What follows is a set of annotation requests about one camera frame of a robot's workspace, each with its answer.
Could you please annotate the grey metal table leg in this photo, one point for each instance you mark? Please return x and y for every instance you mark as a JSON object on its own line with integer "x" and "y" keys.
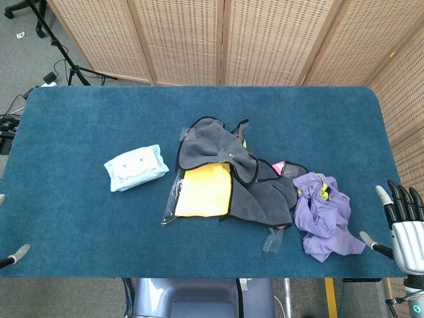
{"x": 287, "y": 296}

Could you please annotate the black office chair base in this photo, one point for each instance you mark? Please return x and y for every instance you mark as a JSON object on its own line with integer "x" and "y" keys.
{"x": 23, "y": 15}

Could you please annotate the blue table mat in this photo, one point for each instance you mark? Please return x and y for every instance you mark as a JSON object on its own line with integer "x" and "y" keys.
{"x": 99, "y": 212}

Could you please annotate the light blue wet wipes pack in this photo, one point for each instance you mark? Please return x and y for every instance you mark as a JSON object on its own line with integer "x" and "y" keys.
{"x": 136, "y": 168}

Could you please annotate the yellow cloth in plastic bag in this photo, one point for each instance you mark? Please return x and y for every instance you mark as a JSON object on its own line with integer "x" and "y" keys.
{"x": 202, "y": 193}

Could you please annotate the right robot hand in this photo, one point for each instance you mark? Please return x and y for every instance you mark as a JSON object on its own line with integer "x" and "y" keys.
{"x": 405, "y": 228}

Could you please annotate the yellow post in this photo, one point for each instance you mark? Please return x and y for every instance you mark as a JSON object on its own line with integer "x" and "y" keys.
{"x": 330, "y": 298}

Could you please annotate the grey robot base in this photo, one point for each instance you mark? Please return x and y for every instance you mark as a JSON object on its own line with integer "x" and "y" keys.
{"x": 198, "y": 298}

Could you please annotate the purple garment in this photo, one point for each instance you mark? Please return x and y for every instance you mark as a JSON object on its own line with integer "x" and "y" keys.
{"x": 323, "y": 215}

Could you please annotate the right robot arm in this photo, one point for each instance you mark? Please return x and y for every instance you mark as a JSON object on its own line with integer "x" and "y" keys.
{"x": 412, "y": 296}

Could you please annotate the dark grey cloth black trim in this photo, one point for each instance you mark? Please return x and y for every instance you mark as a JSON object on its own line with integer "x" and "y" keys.
{"x": 228, "y": 155}

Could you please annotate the black tripod stand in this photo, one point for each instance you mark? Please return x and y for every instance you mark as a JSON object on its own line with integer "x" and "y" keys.
{"x": 56, "y": 43}

